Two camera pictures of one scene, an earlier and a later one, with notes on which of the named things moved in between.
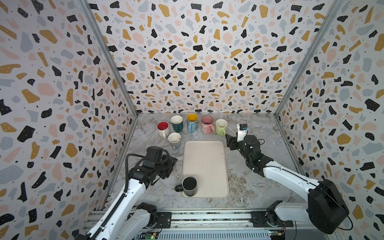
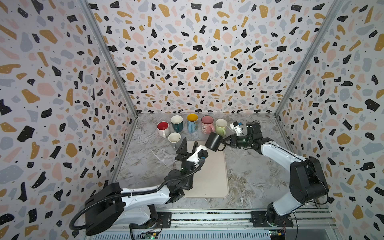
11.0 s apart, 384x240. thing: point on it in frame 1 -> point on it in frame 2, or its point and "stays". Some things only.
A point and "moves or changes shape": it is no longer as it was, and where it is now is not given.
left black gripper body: (165, 166) -> (186, 168)
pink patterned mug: (207, 126) stays
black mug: (189, 186) moves or changes shape
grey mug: (174, 139) stays
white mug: (163, 128) stays
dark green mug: (177, 123) stays
